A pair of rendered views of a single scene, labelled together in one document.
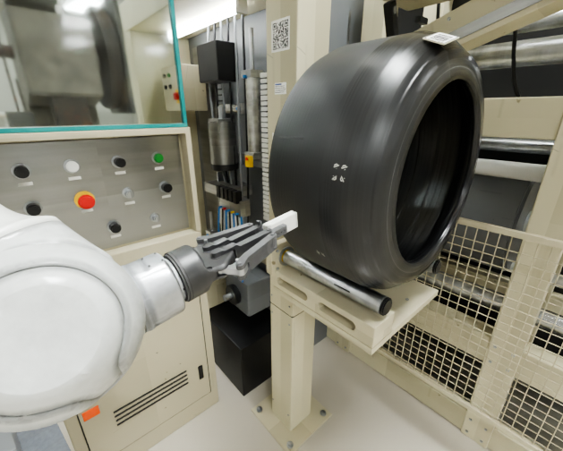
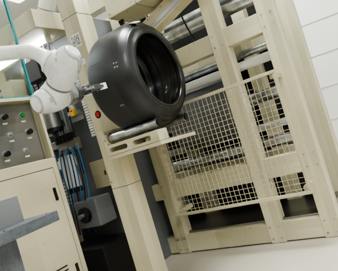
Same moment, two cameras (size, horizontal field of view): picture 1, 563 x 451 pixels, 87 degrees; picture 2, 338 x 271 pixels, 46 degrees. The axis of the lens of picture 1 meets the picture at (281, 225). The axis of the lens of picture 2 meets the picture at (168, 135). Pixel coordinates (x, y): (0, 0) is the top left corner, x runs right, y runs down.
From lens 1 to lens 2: 150 cm
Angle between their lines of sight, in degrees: 27
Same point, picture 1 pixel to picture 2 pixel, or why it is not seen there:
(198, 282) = (80, 90)
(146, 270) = not seen: hidden behind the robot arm
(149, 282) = not seen: hidden behind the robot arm
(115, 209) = (5, 144)
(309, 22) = (87, 33)
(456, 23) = (150, 21)
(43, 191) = not seen: outside the picture
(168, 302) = (75, 91)
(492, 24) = (163, 18)
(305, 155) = (102, 66)
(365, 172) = (123, 61)
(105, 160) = not seen: outside the picture
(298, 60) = (87, 47)
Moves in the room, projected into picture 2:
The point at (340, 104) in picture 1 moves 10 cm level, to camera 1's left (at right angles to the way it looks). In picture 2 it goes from (108, 46) to (89, 50)
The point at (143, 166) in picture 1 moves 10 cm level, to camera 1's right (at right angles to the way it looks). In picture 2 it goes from (15, 120) to (33, 115)
